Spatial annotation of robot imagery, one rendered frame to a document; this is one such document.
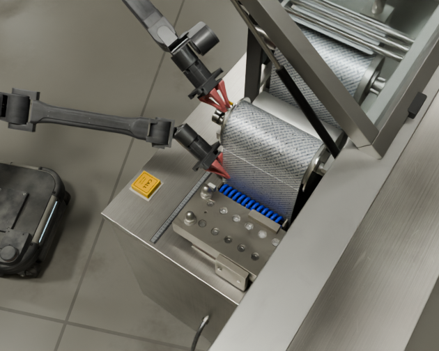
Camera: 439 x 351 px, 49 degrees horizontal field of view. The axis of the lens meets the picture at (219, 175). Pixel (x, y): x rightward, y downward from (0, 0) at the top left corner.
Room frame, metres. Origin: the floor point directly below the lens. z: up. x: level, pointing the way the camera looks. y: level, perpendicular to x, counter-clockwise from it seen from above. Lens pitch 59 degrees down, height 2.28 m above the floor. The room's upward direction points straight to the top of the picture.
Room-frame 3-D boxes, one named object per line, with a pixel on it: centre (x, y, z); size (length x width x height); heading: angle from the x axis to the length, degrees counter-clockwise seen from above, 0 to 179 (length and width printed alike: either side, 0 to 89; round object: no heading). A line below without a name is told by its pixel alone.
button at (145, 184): (0.79, 0.24, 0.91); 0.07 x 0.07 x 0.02; 55
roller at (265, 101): (0.82, -0.21, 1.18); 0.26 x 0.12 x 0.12; 55
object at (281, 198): (0.67, -0.11, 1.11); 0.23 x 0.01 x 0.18; 55
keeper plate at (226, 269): (0.46, -0.03, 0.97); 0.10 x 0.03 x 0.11; 55
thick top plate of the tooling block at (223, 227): (0.55, -0.07, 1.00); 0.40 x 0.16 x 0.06; 55
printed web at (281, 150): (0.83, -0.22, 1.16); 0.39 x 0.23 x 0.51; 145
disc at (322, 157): (0.65, -0.25, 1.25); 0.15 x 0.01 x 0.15; 145
